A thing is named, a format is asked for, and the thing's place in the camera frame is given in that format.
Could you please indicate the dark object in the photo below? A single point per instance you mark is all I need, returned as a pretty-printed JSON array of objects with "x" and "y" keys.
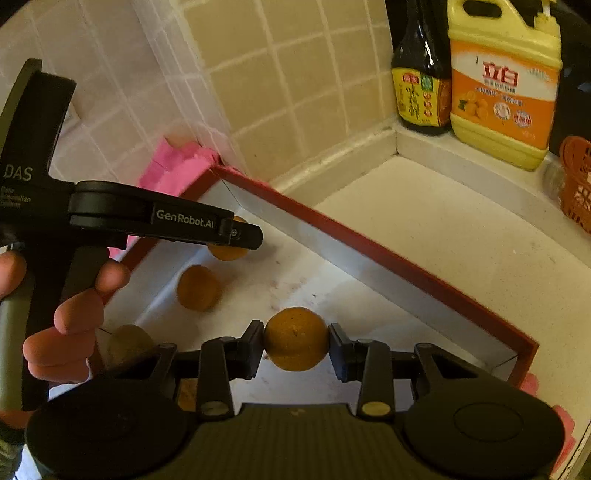
[{"x": 575, "y": 106}]

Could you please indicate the pink blanket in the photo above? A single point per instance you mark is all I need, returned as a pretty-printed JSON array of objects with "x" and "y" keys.
[{"x": 175, "y": 161}]

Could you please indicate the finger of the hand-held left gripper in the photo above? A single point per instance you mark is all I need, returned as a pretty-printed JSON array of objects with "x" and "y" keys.
[{"x": 244, "y": 235}]

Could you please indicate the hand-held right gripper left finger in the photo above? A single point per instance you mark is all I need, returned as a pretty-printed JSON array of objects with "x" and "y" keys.
[{"x": 254, "y": 346}]

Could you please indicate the orange plastic basket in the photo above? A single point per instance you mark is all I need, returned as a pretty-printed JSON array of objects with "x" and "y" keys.
[{"x": 577, "y": 184}]

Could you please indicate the plain brown kiwi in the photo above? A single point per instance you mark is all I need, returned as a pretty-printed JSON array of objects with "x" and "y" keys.
[{"x": 129, "y": 346}]

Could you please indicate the dark sauce bottle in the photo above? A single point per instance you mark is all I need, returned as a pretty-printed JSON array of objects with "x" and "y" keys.
[{"x": 420, "y": 83}]

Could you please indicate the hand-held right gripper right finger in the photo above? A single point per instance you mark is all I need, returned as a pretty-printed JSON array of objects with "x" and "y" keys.
[{"x": 339, "y": 350}]

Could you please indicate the person's left hand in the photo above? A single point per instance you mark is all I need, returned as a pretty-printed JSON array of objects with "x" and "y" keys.
[{"x": 69, "y": 341}]

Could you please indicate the red cardboard box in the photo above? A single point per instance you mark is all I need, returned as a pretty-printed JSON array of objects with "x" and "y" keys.
[{"x": 323, "y": 295}]

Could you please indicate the yellow detergent jug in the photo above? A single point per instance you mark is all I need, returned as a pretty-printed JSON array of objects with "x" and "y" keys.
[{"x": 503, "y": 83}]

